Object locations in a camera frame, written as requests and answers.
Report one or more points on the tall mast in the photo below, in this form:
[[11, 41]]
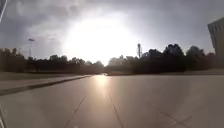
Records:
[[139, 50]]

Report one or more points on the grey concrete slab pavement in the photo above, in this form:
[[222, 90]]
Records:
[[133, 100]]

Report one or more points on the row of dark trees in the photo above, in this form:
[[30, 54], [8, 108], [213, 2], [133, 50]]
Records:
[[160, 61]]

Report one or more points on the floodlight pole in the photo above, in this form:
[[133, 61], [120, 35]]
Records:
[[30, 46]]

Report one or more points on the concrete kerb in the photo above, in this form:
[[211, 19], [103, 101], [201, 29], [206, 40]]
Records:
[[30, 85]]

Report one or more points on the grass strip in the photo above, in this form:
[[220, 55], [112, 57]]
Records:
[[26, 75]]

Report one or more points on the large building with windows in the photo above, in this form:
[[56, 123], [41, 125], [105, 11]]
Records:
[[217, 36]]

